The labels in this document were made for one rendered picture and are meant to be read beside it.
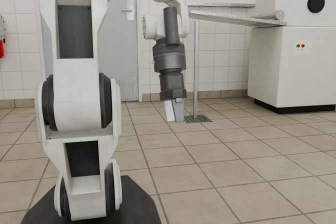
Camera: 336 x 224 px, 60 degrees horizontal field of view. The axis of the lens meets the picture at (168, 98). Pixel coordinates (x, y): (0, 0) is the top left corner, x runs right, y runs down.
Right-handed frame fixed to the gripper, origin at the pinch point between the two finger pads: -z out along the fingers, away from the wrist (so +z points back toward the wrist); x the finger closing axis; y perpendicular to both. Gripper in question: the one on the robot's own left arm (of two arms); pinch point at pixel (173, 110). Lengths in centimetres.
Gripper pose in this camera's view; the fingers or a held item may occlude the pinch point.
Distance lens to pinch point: 79.3
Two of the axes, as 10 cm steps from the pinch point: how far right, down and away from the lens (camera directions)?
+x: 2.0, -0.4, -9.8
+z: -0.9, -10.0, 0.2
